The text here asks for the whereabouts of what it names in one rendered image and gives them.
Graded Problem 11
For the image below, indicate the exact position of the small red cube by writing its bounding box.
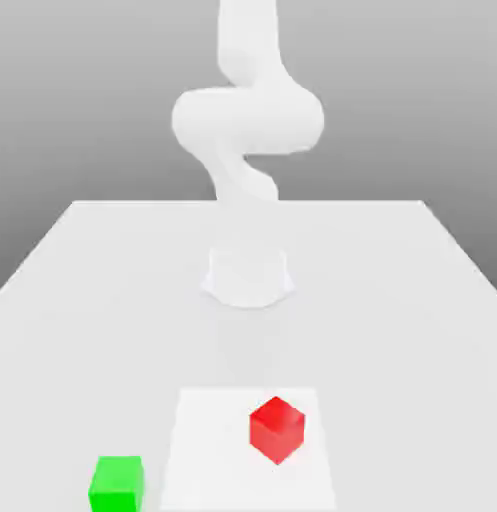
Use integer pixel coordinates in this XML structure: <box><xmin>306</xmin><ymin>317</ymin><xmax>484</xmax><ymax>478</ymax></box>
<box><xmin>248</xmin><ymin>395</ymin><xmax>306</xmax><ymax>466</ymax></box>

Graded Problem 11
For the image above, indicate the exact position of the small green cube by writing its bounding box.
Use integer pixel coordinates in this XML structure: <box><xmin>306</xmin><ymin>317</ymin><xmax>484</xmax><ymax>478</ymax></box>
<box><xmin>87</xmin><ymin>455</ymin><xmax>146</xmax><ymax>512</ymax></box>

